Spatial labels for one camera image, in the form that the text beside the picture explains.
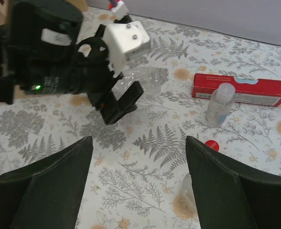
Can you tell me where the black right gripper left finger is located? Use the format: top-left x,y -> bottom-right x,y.
0,136 -> 93,229

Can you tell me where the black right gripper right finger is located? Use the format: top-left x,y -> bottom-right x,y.
186,136 -> 281,229

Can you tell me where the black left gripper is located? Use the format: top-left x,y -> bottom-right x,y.
75,24 -> 144,125

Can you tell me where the clear bottle with white cap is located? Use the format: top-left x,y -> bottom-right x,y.
112,67 -> 161,98

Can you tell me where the red bottle cap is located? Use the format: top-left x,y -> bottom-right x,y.
205,140 -> 220,152

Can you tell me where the clear bottle with red cap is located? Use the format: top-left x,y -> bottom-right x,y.
181,174 -> 195,207

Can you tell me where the small white bottle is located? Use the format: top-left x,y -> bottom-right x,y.
205,83 -> 235,128

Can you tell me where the floral patterned table mat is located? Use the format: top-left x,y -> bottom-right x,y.
0,16 -> 281,229

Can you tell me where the red rectangular box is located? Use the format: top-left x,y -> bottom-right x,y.
191,73 -> 281,107

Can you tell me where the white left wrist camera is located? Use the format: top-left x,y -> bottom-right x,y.
102,21 -> 151,77

